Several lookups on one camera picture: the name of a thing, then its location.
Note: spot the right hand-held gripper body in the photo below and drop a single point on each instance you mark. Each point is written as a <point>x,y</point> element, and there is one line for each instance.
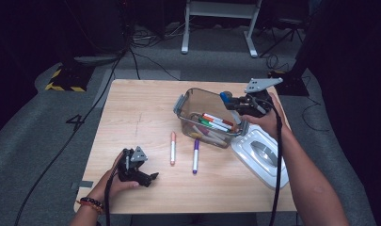
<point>257,105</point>

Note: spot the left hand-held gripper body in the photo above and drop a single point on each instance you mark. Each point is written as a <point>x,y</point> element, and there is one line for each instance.
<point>128,171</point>

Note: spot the blue marker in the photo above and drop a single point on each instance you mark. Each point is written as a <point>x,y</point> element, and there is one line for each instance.
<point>224,96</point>

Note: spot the bright red marker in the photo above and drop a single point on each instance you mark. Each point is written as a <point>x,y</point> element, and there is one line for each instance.
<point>218,119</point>

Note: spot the orange marker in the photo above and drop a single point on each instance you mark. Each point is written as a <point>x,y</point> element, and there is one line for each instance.
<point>208,118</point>

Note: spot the peach marker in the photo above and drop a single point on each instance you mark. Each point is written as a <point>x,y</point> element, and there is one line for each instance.
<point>172,150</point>

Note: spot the clear grey storage box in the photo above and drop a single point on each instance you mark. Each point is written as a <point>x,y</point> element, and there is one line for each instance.
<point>200,100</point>

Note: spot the magenta marker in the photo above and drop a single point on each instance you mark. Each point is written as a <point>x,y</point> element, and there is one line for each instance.
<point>207,130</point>

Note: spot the purple marker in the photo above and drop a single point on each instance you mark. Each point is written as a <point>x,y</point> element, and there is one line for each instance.
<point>195,157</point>

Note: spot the yellow marker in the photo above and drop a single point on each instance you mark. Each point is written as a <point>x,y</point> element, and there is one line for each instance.
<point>196,135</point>

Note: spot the person's right hand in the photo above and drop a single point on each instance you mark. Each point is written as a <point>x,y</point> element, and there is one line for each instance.
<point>273,124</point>

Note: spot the person's left hand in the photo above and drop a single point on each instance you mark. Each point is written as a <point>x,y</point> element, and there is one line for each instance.
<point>108,188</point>

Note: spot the small grey round disc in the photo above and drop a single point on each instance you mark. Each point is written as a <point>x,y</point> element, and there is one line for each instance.
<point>229,93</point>

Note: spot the black base with hazard stripes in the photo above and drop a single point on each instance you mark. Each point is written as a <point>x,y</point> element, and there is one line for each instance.
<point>73,78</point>
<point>294,86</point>

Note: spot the grey tape strip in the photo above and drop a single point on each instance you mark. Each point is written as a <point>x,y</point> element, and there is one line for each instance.
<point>86,184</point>

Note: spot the black tripod stand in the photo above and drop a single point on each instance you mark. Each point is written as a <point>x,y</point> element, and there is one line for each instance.
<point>285,34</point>

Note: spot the dark curtain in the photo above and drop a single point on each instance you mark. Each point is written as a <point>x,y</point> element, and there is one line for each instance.
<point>15,47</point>
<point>351,62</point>

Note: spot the flat grey stand base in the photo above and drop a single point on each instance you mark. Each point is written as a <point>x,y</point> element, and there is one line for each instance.
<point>94,59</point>

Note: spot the black stand pole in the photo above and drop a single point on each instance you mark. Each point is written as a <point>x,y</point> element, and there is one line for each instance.
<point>125,19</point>

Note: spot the white metal desk frame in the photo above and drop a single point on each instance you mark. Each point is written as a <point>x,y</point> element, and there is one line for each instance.
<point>221,9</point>

